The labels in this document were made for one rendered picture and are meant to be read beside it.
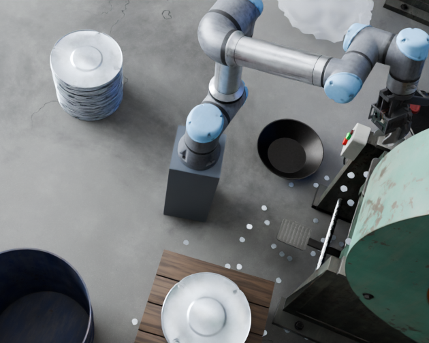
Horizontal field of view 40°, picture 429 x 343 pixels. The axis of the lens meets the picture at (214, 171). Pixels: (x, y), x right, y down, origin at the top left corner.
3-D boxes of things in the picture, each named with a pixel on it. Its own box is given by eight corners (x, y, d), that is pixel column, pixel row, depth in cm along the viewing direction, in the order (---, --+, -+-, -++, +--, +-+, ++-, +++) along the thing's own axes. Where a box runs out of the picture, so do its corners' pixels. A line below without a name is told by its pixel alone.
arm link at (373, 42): (336, 43, 138) (380, 58, 134) (356, 13, 143) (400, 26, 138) (334, 67, 144) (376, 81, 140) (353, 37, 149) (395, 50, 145)
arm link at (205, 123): (177, 141, 196) (180, 121, 184) (198, 113, 202) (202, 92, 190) (207, 160, 195) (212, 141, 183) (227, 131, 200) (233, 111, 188)
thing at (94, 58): (39, 75, 234) (39, 74, 233) (67, 22, 246) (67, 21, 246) (107, 97, 233) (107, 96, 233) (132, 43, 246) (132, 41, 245)
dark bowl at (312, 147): (244, 169, 257) (247, 162, 250) (266, 116, 270) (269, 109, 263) (308, 195, 255) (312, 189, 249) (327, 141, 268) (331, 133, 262)
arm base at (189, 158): (173, 165, 203) (176, 152, 194) (181, 128, 210) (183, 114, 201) (216, 173, 204) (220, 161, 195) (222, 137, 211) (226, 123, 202)
